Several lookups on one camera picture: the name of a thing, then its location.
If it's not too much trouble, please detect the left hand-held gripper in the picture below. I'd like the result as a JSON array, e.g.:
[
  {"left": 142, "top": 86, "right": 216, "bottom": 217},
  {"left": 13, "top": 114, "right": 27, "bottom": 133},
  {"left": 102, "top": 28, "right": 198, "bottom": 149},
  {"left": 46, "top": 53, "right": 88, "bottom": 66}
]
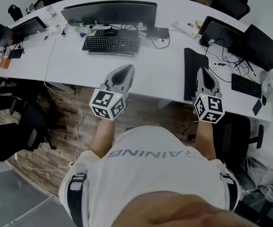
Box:
[{"left": 89, "top": 64, "right": 135, "bottom": 122}]

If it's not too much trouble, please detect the black bottle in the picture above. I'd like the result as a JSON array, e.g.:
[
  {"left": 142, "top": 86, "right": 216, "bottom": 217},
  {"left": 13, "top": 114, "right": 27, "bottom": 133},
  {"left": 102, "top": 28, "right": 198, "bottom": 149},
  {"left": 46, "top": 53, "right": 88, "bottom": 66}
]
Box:
[{"left": 8, "top": 4, "right": 24, "bottom": 22}]

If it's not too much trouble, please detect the clear plastic bag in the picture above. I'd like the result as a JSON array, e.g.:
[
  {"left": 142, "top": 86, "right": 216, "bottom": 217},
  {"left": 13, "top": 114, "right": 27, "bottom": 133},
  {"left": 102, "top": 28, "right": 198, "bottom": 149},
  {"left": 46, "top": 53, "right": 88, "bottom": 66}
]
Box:
[{"left": 234, "top": 157, "right": 273, "bottom": 204}]

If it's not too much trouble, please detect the black desk pad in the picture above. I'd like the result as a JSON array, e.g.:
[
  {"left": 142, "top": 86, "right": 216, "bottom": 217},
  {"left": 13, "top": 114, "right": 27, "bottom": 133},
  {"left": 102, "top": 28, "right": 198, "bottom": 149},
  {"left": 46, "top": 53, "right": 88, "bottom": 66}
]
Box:
[{"left": 94, "top": 29, "right": 139, "bottom": 39}]

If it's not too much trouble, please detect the large black keyboard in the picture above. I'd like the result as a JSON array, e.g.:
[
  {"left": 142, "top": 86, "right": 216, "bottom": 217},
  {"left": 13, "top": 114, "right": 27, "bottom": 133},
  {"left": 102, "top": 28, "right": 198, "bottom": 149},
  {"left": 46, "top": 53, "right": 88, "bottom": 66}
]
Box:
[{"left": 81, "top": 35, "right": 141, "bottom": 54}]

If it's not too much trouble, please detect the black cable tangle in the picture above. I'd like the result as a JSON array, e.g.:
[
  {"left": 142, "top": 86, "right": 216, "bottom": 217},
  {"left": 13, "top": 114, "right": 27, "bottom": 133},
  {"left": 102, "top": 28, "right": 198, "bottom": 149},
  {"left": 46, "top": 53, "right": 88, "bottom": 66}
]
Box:
[{"left": 199, "top": 38, "right": 256, "bottom": 84}]

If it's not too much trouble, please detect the person's head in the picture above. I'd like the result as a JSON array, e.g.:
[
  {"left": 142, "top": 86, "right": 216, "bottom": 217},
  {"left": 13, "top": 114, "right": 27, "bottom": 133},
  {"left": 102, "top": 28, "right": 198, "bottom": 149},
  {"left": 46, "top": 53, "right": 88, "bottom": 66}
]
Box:
[{"left": 111, "top": 192, "right": 261, "bottom": 227}]

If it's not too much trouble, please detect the pink desk mat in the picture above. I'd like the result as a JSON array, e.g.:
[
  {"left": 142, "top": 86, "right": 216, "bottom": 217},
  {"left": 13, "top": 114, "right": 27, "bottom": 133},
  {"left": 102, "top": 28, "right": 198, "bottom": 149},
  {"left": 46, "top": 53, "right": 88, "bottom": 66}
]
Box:
[{"left": 184, "top": 47, "right": 210, "bottom": 102}]

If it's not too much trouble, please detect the clear green plastic wrapper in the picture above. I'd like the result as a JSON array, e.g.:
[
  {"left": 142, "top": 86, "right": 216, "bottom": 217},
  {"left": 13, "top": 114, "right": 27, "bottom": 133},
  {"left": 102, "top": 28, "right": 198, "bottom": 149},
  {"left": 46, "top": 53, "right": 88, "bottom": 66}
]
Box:
[{"left": 76, "top": 26, "right": 96, "bottom": 34}]

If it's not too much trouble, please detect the black shoulder strap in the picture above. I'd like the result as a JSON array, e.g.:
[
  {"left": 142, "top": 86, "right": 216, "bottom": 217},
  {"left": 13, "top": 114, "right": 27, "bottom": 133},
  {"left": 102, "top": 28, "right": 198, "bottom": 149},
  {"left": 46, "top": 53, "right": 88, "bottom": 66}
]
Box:
[
  {"left": 67, "top": 173, "right": 88, "bottom": 227},
  {"left": 218, "top": 164, "right": 240, "bottom": 211}
]

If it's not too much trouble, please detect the person's left forearm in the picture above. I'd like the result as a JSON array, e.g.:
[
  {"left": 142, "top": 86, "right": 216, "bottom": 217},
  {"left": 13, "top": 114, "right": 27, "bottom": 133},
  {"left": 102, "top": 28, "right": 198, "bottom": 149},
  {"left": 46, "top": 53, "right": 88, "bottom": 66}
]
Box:
[{"left": 88, "top": 119, "right": 117, "bottom": 159}]

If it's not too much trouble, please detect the small black keyboard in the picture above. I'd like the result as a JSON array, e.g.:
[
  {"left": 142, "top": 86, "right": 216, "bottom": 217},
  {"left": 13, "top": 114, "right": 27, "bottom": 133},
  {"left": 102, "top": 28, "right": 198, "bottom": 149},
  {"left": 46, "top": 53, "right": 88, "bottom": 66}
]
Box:
[{"left": 231, "top": 73, "right": 263, "bottom": 99}]

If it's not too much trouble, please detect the white desk power strip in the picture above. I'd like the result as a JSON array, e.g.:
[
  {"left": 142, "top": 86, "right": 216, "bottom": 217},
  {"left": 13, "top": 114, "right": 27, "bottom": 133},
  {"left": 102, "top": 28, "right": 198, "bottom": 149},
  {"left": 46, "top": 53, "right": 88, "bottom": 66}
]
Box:
[{"left": 171, "top": 21, "right": 200, "bottom": 37}]

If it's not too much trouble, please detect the long white cable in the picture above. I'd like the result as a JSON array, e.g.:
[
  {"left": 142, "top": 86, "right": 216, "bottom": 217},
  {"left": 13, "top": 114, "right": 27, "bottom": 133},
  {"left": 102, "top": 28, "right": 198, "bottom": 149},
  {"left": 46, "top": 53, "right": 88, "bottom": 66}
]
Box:
[{"left": 14, "top": 29, "right": 84, "bottom": 172}]

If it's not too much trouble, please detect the small black box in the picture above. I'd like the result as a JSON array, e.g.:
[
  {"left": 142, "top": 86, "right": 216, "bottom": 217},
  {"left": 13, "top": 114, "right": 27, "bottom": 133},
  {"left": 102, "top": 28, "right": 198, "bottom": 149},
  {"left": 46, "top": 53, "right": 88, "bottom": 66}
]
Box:
[{"left": 8, "top": 49, "right": 23, "bottom": 59}]

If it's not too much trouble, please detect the small white desk fan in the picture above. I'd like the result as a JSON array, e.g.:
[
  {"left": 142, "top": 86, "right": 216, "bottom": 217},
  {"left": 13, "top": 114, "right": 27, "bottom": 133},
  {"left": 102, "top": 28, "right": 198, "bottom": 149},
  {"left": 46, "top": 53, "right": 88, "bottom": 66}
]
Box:
[{"left": 261, "top": 74, "right": 273, "bottom": 104}]

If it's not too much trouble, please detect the black phone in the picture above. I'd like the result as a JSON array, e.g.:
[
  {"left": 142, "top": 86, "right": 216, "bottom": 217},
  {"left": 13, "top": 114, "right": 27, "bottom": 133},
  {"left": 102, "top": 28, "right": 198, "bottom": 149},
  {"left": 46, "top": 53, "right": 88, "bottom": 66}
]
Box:
[{"left": 252, "top": 99, "right": 263, "bottom": 116}]

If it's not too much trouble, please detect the person's right forearm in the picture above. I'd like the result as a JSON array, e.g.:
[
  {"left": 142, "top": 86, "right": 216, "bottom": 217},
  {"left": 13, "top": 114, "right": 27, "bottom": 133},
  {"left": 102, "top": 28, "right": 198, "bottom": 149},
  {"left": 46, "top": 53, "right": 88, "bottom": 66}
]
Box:
[{"left": 194, "top": 121, "right": 217, "bottom": 162}]

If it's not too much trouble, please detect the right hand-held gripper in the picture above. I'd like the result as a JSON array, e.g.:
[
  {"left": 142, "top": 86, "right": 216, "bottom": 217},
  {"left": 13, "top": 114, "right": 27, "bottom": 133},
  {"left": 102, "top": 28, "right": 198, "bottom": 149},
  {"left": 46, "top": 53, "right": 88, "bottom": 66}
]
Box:
[{"left": 193, "top": 67, "right": 225, "bottom": 124}]

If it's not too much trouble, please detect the clear bottle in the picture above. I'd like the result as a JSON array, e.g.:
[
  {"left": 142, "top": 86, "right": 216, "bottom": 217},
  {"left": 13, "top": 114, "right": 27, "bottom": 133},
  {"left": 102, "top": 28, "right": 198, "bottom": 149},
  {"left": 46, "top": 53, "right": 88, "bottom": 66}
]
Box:
[{"left": 46, "top": 5, "right": 58, "bottom": 18}]

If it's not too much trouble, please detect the wide black monitor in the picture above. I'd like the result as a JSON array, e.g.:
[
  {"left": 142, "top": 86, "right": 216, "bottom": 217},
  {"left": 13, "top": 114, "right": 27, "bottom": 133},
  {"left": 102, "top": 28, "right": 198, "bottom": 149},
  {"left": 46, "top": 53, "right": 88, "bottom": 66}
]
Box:
[{"left": 60, "top": 0, "right": 170, "bottom": 40}]

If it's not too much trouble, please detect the white t-shirt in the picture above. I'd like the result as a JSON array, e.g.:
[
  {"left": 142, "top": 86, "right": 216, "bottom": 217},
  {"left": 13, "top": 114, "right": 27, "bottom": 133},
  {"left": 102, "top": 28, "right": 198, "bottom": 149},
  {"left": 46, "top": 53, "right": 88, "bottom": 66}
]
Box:
[{"left": 58, "top": 125, "right": 241, "bottom": 227}]

